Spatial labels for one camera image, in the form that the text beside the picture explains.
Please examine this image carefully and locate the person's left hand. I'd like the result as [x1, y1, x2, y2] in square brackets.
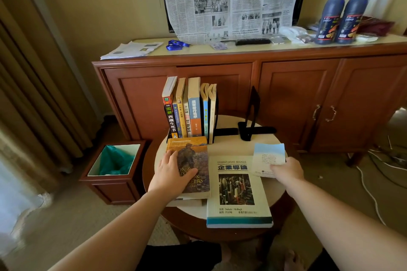
[148, 150, 199, 202]

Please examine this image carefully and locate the person's right hand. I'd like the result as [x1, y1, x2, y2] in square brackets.
[270, 156, 305, 191]

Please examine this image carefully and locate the small white blue book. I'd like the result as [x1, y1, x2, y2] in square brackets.
[251, 143, 287, 179]

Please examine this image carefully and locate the lavender cover book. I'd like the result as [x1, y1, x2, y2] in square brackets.
[166, 197, 204, 208]

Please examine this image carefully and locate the yellow painting cover paperback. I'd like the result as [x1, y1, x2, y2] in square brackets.
[165, 136, 211, 201]

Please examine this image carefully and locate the large white teal textbook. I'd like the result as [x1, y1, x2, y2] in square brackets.
[206, 155, 274, 229]

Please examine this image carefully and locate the dark figure cover book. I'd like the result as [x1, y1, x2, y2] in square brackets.
[171, 99, 184, 139]

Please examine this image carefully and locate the yellow picture storybook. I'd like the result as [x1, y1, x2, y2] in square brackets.
[175, 77, 189, 138]

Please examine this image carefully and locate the black metal bookend rack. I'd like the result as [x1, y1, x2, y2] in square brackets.
[165, 86, 277, 144]

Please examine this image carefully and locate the yellowed blue cover book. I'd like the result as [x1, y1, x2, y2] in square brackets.
[199, 83, 210, 141]

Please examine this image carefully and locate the grey cover book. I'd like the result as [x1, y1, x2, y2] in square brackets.
[207, 83, 218, 145]

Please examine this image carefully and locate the person's left forearm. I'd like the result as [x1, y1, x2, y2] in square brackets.
[49, 190, 178, 271]

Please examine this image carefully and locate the person's right forearm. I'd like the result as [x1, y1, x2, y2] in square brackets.
[284, 177, 407, 271]

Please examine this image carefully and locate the person's right leg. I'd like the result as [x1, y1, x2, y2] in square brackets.
[283, 247, 341, 271]

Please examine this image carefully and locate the green bin liner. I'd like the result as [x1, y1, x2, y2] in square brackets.
[88, 144, 141, 177]

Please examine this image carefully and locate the wooden trash bin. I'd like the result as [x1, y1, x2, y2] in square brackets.
[79, 140, 148, 205]

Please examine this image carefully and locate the round wooden table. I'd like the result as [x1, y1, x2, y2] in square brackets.
[142, 115, 295, 243]

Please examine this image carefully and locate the wooden sideboard cabinet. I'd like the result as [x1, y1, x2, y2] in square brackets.
[92, 41, 407, 154]

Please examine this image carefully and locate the folded newspaper pile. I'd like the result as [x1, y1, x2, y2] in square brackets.
[100, 41, 164, 61]

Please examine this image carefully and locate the black remote control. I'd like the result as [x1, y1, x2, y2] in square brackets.
[235, 38, 271, 46]

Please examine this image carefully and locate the white plastic bag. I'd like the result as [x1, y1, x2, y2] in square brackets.
[279, 26, 308, 43]

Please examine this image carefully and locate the white sheer curtain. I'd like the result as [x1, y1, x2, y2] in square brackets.
[0, 156, 53, 259]

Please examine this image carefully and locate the dark blue red-capped bottle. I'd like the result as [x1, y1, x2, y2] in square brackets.
[314, 0, 348, 45]
[335, 0, 372, 44]

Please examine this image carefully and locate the beige curtain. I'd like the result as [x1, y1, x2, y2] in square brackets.
[0, 0, 102, 192]

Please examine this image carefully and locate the dark red bag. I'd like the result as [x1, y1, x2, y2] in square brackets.
[357, 17, 396, 37]

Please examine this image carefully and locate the white cable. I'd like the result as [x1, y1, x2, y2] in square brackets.
[356, 150, 407, 226]

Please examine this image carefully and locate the black cable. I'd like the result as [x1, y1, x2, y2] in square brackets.
[368, 144, 407, 191]

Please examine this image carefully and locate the blue lanyard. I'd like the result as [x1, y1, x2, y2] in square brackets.
[165, 40, 191, 51]

